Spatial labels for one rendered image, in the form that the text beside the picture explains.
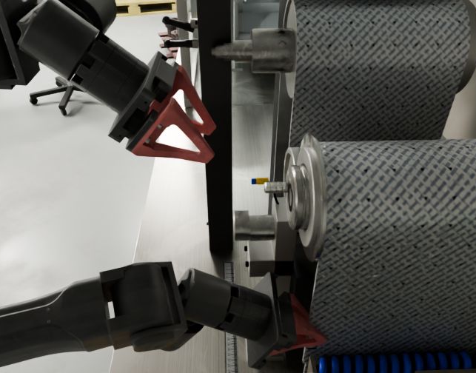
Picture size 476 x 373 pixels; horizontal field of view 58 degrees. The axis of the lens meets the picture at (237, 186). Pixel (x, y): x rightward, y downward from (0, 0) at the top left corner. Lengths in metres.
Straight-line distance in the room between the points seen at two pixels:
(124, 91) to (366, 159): 0.25
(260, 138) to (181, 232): 0.46
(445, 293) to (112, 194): 2.28
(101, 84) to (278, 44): 0.31
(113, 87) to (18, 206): 2.37
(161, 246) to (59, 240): 1.53
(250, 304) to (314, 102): 0.30
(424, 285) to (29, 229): 2.25
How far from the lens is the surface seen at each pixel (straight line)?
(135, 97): 0.41
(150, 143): 0.43
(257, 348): 0.54
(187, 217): 1.02
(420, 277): 0.55
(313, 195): 0.45
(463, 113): 0.87
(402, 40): 0.65
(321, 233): 0.44
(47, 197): 2.77
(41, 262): 2.36
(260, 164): 1.19
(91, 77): 0.43
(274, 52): 0.65
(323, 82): 0.63
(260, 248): 0.60
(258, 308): 0.52
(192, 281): 0.49
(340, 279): 0.51
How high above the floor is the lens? 1.55
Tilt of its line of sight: 36 degrees down
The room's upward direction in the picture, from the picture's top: straight up
